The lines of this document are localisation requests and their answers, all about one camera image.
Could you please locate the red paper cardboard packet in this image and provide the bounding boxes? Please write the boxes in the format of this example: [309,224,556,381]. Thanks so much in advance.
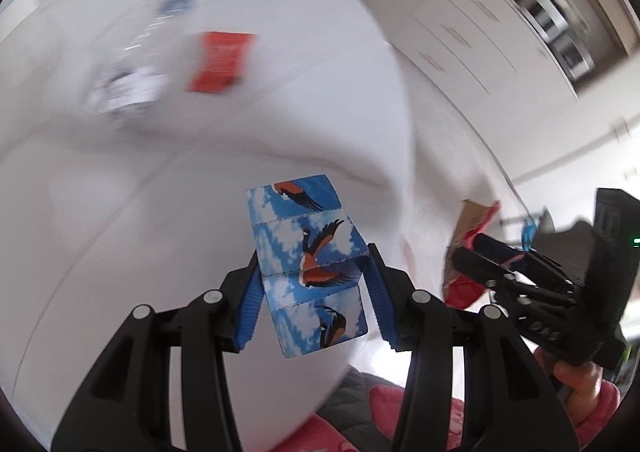
[442,199,502,310]

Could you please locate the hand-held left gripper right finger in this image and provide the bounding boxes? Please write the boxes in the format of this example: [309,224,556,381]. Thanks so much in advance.
[366,243,583,452]

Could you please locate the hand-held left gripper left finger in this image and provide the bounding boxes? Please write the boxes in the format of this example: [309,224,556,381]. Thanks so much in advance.
[50,252,264,452]

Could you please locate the white countertop appliance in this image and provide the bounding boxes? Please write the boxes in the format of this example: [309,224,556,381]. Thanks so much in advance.
[550,38,597,83]

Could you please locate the person's right forearm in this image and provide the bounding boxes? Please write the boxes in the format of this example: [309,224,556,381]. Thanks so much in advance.
[562,378,622,447]

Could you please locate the clear plastic bottle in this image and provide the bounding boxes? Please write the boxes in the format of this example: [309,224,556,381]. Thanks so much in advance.
[95,0,201,83]

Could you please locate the blue bird print box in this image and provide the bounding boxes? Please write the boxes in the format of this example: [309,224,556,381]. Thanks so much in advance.
[246,174,371,359]

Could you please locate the orange snack packet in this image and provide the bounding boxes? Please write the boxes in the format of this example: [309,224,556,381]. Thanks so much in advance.
[187,31,257,94]

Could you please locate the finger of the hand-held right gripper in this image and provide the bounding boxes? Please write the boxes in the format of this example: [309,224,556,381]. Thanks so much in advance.
[474,234,574,289]
[451,246,577,309]

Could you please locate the person's right hand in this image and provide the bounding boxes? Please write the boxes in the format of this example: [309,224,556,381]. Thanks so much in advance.
[534,349,606,407]

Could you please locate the beige drawer unit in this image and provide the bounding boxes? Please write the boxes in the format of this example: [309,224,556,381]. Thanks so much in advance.
[395,0,581,103]

